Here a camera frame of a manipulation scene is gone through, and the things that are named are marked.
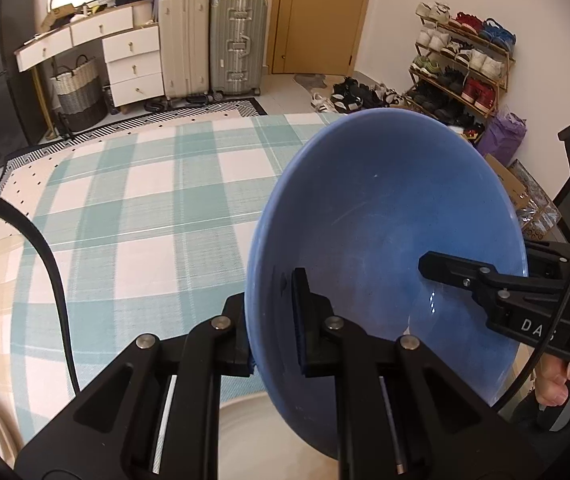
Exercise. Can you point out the shoe rack with shoes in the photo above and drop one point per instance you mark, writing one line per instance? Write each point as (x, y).
(461, 69)

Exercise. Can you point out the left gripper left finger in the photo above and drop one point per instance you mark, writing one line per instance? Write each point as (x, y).
(152, 413)

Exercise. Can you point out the silver aluminium suitcase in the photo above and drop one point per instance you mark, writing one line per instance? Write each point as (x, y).
(236, 42)

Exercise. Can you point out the teal plaid tablecloth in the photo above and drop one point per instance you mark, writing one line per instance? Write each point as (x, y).
(164, 285)

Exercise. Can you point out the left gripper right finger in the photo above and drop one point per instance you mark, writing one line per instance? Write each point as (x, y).
(400, 411)

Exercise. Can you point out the wooden door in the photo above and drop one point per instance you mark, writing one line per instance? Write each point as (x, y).
(315, 36)

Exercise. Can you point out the right hand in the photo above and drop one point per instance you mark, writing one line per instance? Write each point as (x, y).
(552, 378)

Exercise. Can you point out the beige plate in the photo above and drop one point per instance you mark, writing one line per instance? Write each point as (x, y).
(255, 443)

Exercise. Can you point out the blue bowl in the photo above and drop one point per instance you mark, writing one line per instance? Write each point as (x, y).
(356, 208)

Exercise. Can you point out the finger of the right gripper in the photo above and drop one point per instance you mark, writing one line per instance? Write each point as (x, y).
(482, 280)
(553, 251)

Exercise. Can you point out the woven laundry basket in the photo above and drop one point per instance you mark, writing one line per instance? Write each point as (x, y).
(80, 96)

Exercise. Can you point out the purple bag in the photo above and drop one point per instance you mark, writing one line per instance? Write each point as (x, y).
(502, 136)

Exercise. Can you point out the white hard suitcase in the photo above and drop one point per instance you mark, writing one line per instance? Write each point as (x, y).
(184, 47)

